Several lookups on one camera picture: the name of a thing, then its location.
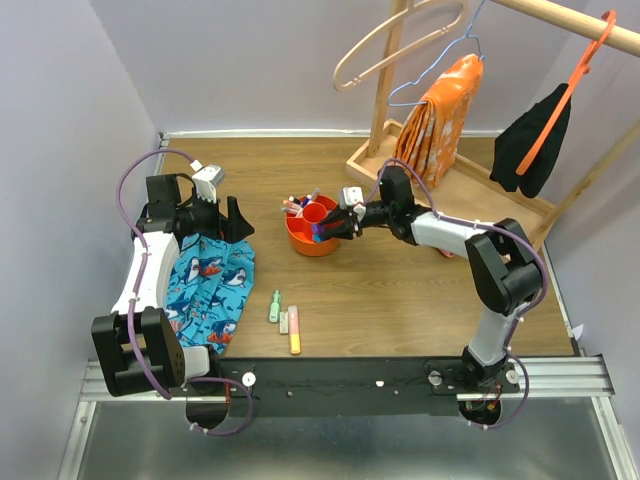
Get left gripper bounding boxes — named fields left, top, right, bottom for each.
left=177, top=186, right=255, bottom=243

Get black purple highlighter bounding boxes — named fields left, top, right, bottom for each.
left=312, top=224, right=332, bottom=243

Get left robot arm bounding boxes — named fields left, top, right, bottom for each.
left=91, top=165, right=255, bottom=399

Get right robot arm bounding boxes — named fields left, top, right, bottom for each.
left=312, top=158, right=548, bottom=392

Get orange round desk organizer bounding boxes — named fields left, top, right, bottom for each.
left=285, top=194, right=340, bottom=257

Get blue shark print shorts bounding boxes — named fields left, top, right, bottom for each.
left=165, top=235, right=255, bottom=355

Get grey eraser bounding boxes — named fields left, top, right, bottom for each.
left=279, top=311, right=289, bottom=335

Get pink yellow highlighter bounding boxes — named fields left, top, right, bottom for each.
left=287, top=305, right=301, bottom=355

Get orange folded cloth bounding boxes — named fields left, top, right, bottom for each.
left=392, top=54, right=484, bottom=189

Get wooden clothes rack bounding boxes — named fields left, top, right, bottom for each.
left=333, top=1, right=639, bottom=249

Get black garment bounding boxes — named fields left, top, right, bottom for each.
left=489, top=83, right=571, bottom=198

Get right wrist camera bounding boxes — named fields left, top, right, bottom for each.
left=339, top=186, right=365, bottom=210

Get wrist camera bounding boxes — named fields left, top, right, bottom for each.
left=339, top=186, right=365, bottom=210
left=192, top=165, right=226, bottom=203

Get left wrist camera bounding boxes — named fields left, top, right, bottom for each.
left=192, top=165, right=226, bottom=203

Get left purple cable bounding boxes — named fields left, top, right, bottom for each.
left=116, top=150, right=256, bottom=436

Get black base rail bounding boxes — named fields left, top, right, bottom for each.
left=190, top=357, right=520, bottom=417

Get blue wire hanger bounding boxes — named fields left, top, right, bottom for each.
left=386, top=0, right=487, bottom=108

